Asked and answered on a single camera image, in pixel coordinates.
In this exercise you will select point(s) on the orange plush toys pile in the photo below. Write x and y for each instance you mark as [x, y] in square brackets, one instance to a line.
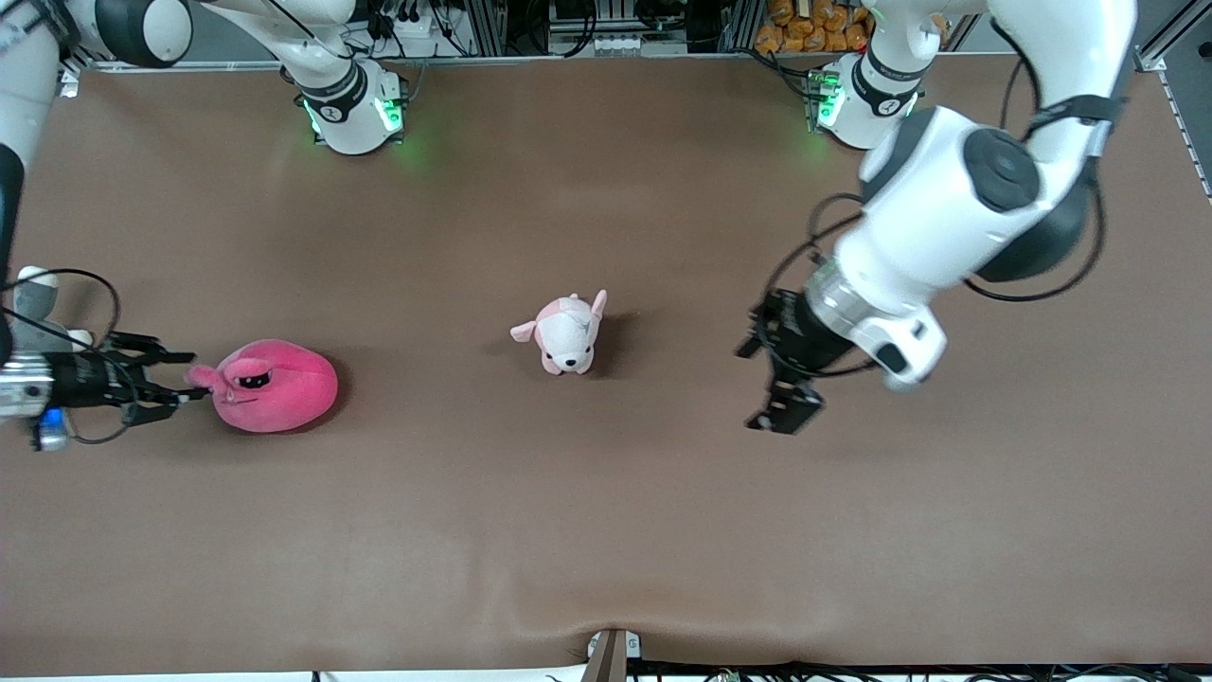
[814, 24]

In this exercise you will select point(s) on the metal table edge bracket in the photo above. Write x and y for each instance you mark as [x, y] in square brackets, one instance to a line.
[611, 655]

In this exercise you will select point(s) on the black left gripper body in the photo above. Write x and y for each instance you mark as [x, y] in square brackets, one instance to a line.
[801, 339]

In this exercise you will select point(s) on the pink round plush toy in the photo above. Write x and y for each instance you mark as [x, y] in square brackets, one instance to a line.
[279, 388]

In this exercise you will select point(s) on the grey white plush husky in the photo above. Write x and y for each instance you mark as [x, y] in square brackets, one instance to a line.
[38, 303]

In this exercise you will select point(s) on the table cover mat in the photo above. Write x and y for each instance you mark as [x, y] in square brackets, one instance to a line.
[606, 521]

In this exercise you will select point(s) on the white power strip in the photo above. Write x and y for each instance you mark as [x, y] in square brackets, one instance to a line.
[417, 24]

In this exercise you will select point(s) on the small white pink plush dog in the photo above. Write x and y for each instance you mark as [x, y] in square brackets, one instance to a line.
[565, 341]

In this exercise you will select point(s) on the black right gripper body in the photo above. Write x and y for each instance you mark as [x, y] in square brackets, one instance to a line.
[83, 381]

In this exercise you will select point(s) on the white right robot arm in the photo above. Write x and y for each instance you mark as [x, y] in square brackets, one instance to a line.
[28, 95]

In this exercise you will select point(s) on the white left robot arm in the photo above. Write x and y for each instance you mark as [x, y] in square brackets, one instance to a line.
[947, 208]

